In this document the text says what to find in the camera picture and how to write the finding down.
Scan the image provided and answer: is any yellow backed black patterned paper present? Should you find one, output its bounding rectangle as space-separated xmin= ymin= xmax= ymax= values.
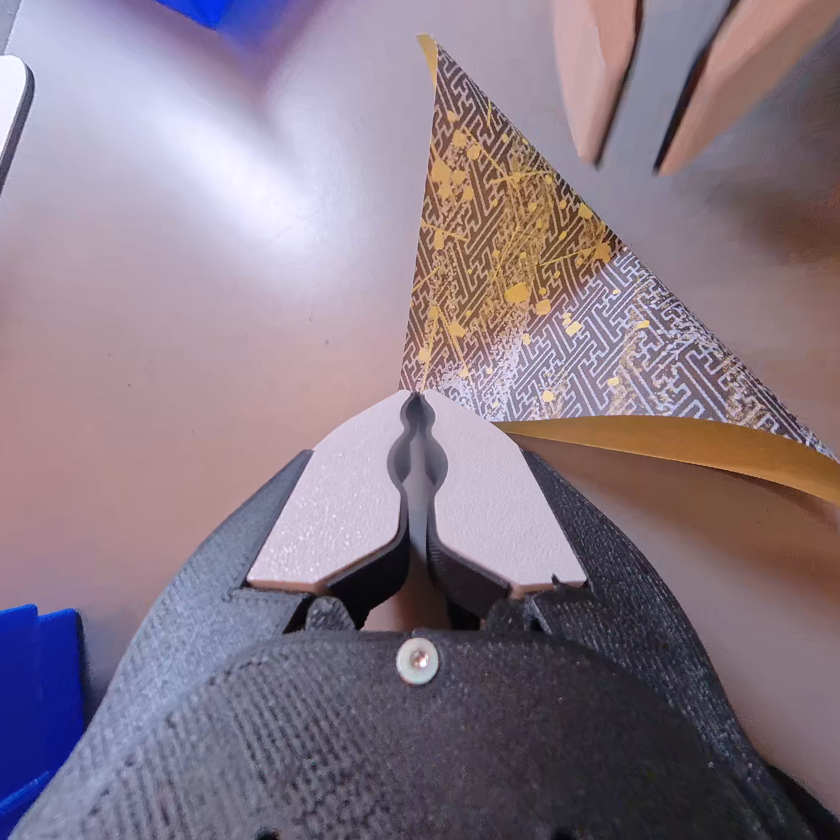
xmin=398 ymin=33 xmax=840 ymax=508

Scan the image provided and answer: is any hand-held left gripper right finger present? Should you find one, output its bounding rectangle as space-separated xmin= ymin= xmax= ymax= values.
xmin=420 ymin=390 xmax=589 ymax=628

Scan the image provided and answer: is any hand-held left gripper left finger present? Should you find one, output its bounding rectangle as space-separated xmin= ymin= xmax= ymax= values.
xmin=247 ymin=392 xmax=418 ymax=628

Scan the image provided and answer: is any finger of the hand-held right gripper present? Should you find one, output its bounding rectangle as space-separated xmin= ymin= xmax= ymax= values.
xmin=654 ymin=0 xmax=840 ymax=178
xmin=550 ymin=0 xmax=643 ymax=168

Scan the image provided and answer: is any blue plastic bin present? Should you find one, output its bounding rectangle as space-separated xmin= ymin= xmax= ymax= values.
xmin=155 ymin=0 xmax=305 ymax=35
xmin=0 ymin=604 xmax=90 ymax=825

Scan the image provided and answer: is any white stand plate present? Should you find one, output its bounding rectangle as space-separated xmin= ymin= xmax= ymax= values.
xmin=0 ymin=53 xmax=36 ymax=195

